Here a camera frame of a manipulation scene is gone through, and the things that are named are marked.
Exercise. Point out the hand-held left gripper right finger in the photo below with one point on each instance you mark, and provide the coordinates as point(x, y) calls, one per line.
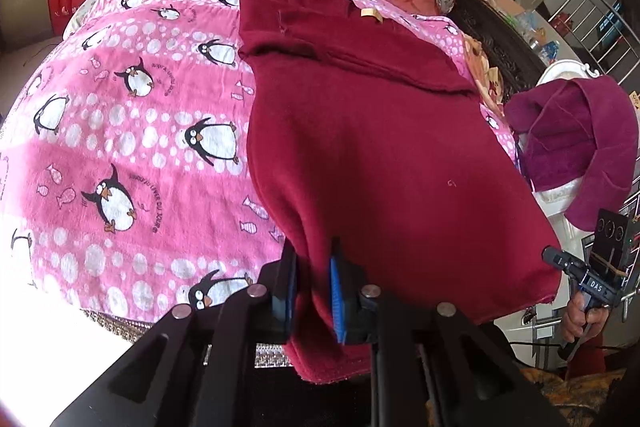
point(336, 307)

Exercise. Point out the pink penguin blanket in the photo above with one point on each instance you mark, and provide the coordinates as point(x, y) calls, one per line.
point(125, 132)

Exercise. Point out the white plastic chair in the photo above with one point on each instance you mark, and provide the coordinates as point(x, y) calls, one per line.
point(555, 198)

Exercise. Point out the dark red sweater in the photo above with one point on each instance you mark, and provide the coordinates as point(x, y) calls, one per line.
point(390, 157)

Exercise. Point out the person's right hand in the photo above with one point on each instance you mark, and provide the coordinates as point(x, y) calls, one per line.
point(577, 324)

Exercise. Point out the red gift bag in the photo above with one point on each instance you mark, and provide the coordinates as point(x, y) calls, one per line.
point(70, 7)

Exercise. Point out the metal railing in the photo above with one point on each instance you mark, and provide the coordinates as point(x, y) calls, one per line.
point(582, 7)

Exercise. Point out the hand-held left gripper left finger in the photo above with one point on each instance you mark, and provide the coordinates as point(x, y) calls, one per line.
point(286, 307)

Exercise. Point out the purple garment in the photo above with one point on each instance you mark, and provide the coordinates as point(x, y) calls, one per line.
point(565, 132)

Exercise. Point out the brown patterned fabric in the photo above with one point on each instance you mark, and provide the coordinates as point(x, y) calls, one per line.
point(575, 399)

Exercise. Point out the yellow printed cloth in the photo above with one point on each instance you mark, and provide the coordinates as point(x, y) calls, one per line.
point(482, 72)

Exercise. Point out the person's right forearm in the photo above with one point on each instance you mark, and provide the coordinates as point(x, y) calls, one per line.
point(595, 357)

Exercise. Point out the glitter bed trim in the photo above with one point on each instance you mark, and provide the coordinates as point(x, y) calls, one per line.
point(125, 324)

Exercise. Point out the carved dark wooden bed frame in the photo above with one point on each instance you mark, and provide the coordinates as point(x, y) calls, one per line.
point(500, 42)

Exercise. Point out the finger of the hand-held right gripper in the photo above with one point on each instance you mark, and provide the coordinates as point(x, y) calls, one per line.
point(560, 259)

